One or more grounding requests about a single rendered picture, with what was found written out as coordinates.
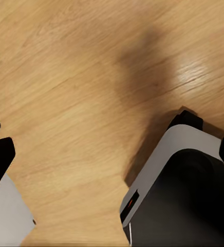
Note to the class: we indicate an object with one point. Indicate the desk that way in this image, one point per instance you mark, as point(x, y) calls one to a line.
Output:
point(16, 221)

